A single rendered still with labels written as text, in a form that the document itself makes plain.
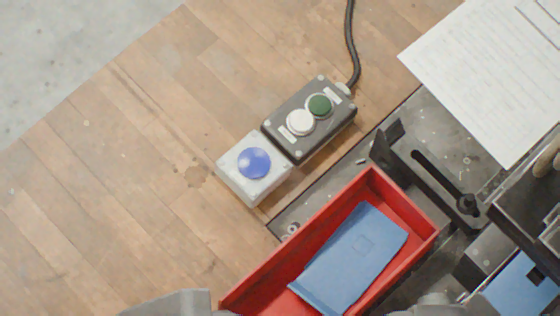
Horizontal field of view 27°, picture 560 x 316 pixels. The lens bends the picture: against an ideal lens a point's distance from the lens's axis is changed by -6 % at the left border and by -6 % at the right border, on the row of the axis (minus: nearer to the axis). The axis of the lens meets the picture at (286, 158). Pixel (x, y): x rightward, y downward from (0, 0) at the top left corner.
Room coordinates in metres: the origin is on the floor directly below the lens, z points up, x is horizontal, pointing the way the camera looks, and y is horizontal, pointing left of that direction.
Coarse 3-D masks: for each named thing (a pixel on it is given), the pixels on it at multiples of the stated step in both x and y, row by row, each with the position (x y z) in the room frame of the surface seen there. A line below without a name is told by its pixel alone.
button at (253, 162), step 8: (248, 152) 0.57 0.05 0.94; (256, 152) 0.57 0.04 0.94; (264, 152) 0.57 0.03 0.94; (240, 160) 0.56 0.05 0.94; (248, 160) 0.56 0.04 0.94; (256, 160) 0.56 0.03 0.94; (264, 160) 0.56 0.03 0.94; (240, 168) 0.55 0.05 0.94; (248, 168) 0.55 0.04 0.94; (256, 168) 0.55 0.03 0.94; (264, 168) 0.55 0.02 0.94; (248, 176) 0.54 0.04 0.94; (256, 176) 0.54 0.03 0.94
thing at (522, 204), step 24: (528, 168) 0.53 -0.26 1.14; (552, 168) 0.53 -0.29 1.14; (504, 192) 0.49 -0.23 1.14; (528, 192) 0.50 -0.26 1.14; (552, 192) 0.51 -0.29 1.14; (504, 216) 0.47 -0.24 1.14; (528, 216) 0.47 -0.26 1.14; (552, 216) 0.47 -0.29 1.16; (528, 240) 0.45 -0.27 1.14; (552, 240) 0.43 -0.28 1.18; (552, 264) 0.42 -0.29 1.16
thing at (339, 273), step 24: (360, 216) 0.53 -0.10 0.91; (384, 216) 0.53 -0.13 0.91; (336, 240) 0.49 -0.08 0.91; (384, 240) 0.50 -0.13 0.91; (312, 264) 0.46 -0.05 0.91; (336, 264) 0.46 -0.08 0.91; (360, 264) 0.47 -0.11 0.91; (312, 288) 0.43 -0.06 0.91; (336, 288) 0.43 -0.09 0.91; (360, 288) 0.44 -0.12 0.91; (336, 312) 0.40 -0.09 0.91
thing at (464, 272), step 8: (456, 264) 0.48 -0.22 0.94; (464, 264) 0.47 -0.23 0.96; (456, 272) 0.47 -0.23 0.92; (464, 272) 0.47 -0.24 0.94; (472, 272) 0.46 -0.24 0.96; (480, 272) 0.46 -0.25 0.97; (536, 272) 0.48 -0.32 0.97; (464, 280) 0.47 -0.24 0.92; (472, 280) 0.46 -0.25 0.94; (480, 280) 0.46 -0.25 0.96; (472, 288) 0.46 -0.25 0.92
